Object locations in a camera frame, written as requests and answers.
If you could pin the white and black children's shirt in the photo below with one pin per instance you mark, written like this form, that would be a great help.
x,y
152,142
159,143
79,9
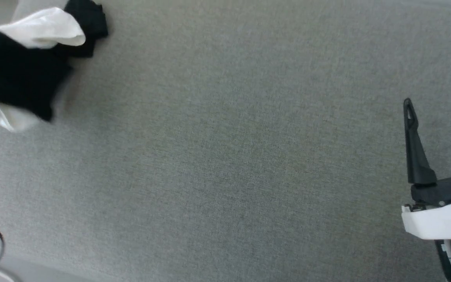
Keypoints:
x,y
18,74

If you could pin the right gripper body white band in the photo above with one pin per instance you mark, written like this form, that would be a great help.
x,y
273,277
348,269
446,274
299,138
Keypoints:
x,y
444,219

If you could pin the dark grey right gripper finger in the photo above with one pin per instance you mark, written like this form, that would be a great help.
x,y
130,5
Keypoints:
x,y
417,160

